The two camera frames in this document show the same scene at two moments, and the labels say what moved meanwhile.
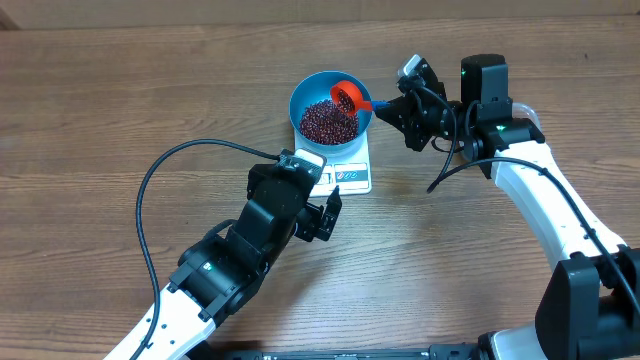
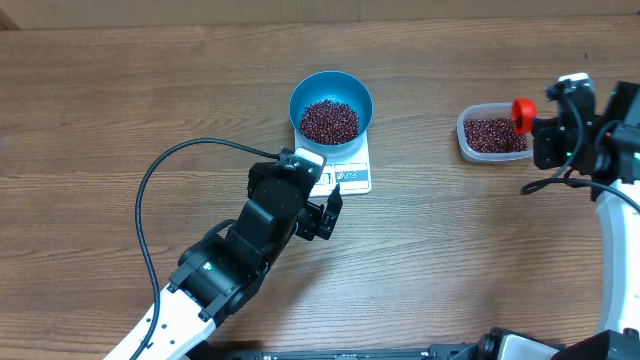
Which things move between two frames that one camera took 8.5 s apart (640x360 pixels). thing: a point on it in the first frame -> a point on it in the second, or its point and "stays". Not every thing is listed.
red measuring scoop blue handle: x=347 y=96 -> x=524 y=116
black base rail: x=448 y=351 stays
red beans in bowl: x=323 y=124 stays
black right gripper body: x=426 y=129 -> x=553 y=150
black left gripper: x=310 y=225 stays
